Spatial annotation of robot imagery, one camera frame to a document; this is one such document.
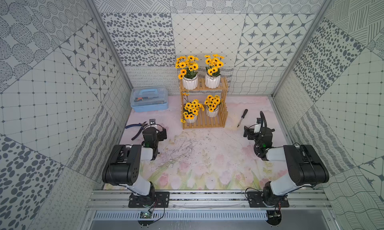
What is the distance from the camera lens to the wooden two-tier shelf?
898 mm

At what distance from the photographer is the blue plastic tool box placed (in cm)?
108

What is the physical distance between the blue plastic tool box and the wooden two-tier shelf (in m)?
0.20
